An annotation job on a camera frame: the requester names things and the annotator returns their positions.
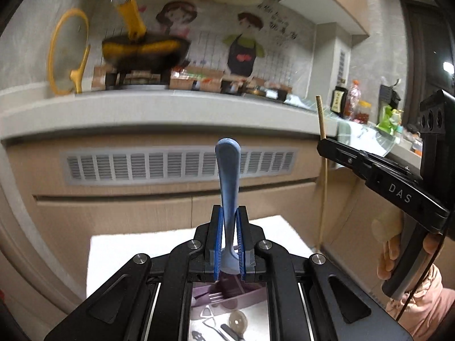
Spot black pan yellow handle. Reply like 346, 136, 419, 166
101, 0, 193, 72

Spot green snack packet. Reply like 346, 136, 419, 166
377, 108, 404, 134

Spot grey vent grille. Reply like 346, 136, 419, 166
60, 147, 299, 185

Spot clear bottle red contents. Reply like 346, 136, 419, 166
346, 80, 363, 119

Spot blue plastic spoon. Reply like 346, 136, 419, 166
215, 138, 243, 274

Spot jar of red chili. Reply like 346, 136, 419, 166
355, 100, 372, 123

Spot wooden chopstick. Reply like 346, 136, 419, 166
316, 96, 329, 246

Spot clear glass plate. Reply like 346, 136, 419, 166
338, 114, 399, 157

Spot dark sauce bottle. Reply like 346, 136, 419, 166
332, 86, 351, 116

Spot person's right forearm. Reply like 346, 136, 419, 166
386, 265, 450, 340

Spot cartoon wall poster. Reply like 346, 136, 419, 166
89, 0, 317, 96

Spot black appliance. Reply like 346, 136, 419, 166
380, 84, 400, 114

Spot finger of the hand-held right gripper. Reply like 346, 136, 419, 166
317, 138, 377, 185

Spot beige wall cabinet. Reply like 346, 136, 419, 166
320, 0, 377, 38

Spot black handled square metal spoon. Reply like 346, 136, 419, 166
203, 318, 242, 341

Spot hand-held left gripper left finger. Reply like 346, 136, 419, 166
44, 204, 224, 341

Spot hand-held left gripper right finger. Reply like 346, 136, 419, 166
236, 205, 415, 341

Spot yellow rimmed glass lid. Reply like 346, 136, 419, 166
48, 8, 91, 96

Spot purple utensil holder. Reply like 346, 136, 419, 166
192, 282, 269, 309

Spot wooden kitchen counter cabinet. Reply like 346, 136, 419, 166
0, 82, 423, 313

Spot person's right hand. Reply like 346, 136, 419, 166
371, 206, 405, 281

